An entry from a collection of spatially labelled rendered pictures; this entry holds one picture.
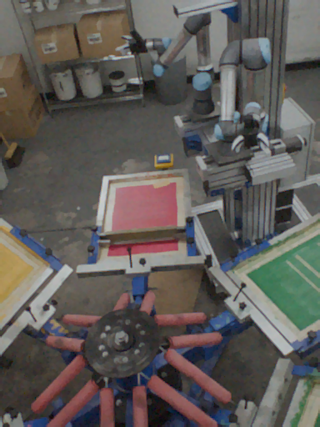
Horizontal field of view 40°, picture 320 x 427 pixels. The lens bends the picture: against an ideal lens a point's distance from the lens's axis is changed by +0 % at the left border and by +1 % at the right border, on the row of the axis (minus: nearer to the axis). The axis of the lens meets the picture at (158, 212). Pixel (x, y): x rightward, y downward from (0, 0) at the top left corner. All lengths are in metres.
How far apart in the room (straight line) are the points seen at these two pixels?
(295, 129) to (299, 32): 3.26
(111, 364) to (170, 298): 1.76
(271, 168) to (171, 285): 1.35
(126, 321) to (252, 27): 1.60
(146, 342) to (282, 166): 1.39
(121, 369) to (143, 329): 0.18
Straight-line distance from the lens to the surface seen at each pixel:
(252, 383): 3.12
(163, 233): 2.50
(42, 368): 3.42
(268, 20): 2.55
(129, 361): 1.75
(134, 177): 2.98
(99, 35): 5.37
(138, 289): 2.26
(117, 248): 2.58
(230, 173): 2.69
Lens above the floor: 2.83
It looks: 43 degrees down
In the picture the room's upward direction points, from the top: 10 degrees counter-clockwise
